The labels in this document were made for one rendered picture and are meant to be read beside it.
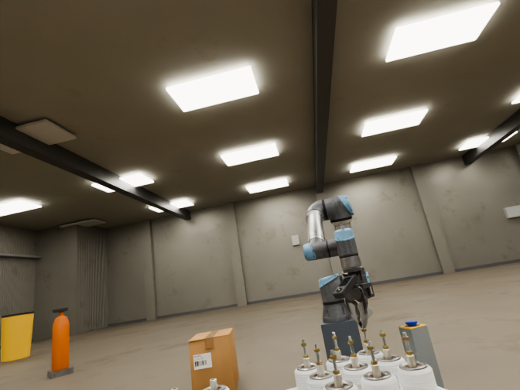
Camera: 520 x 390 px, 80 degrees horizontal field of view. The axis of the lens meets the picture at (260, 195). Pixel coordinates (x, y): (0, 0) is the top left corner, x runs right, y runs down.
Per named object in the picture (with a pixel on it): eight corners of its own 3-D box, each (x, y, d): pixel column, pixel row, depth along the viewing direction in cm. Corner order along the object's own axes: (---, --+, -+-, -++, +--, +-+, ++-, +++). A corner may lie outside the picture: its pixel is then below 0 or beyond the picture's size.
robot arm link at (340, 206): (343, 294, 173) (321, 199, 175) (371, 290, 169) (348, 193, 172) (344, 301, 161) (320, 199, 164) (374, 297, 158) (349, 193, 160)
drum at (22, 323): (39, 354, 538) (41, 309, 558) (15, 360, 495) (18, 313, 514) (15, 357, 544) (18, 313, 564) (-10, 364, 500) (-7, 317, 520)
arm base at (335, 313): (323, 319, 172) (319, 301, 175) (350, 316, 170) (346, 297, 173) (323, 324, 158) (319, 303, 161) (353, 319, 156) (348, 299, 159)
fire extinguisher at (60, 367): (56, 373, 321) (58, 309, 339) (82, 368, 321) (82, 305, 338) (36, 381, 295) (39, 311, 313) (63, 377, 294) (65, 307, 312)
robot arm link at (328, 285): (323, 301, 174) (318, 276, 178) (347, 297, 171) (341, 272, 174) (321, 303, 163) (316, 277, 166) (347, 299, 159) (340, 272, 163)
